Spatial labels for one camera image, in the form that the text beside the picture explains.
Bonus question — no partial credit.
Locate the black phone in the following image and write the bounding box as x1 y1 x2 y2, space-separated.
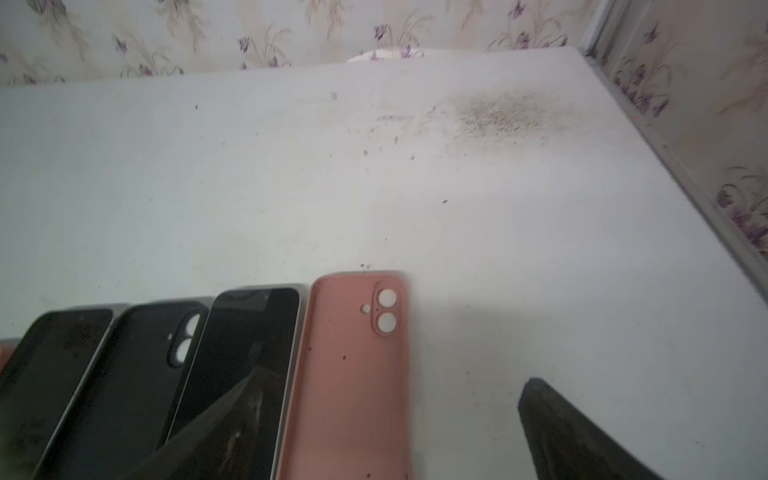
1 303 128 479

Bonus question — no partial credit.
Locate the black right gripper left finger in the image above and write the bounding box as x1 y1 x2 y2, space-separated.
126 367 281 480

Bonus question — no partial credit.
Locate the aluminium frame post back right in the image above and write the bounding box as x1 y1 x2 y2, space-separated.
578 0 635 60

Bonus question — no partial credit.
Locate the pink phone case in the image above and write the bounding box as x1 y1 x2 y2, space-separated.
0 339 19 371
275 271 413 479

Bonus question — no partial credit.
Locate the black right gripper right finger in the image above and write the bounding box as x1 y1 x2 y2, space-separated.
518 378 659 479

